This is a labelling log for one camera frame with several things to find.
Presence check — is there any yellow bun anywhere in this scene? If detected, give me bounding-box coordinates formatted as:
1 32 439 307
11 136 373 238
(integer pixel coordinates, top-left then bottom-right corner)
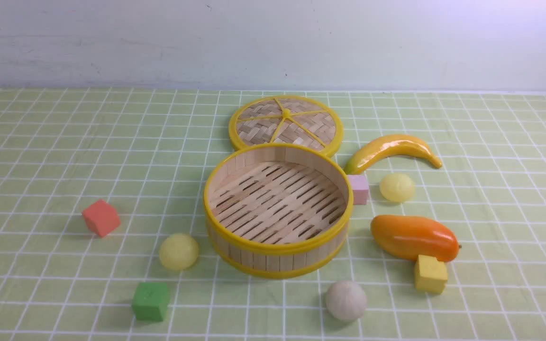
158 233 200 270
379 173 416 203

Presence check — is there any white bun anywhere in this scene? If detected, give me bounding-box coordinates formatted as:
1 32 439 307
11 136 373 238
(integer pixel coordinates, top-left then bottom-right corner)
324 280 367 322

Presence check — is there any bamboo steamer tray yellow rim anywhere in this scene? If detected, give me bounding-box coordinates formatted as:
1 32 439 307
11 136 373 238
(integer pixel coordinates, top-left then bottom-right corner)
203 144 354 279

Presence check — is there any woven bamboo steamer lid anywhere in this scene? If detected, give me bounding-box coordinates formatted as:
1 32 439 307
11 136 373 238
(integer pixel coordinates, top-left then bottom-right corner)
228 95 343 157

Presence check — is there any pink cube block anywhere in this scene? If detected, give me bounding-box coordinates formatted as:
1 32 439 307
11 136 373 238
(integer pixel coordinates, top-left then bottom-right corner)
347 173 370 205

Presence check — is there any yellow toy banana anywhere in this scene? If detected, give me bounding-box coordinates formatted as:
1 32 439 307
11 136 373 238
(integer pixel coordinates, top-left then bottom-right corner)
343 134 443 175

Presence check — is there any orange toy mango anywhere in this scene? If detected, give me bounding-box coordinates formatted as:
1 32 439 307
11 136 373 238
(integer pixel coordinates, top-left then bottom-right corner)
370 215 461 262

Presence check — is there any green cube block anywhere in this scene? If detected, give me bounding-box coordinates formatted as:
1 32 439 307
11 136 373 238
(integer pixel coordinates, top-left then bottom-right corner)
131 281 170 322

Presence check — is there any red cube block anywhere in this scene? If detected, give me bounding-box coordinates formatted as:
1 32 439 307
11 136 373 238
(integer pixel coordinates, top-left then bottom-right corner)
82 199 120 238

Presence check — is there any yellow cube block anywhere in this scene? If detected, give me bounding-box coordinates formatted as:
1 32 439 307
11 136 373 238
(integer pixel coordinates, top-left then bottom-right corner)
414 255 448 295

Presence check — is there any green checkered tablecloth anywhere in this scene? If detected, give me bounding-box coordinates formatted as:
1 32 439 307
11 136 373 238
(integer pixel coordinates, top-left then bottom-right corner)
0 88 546 341

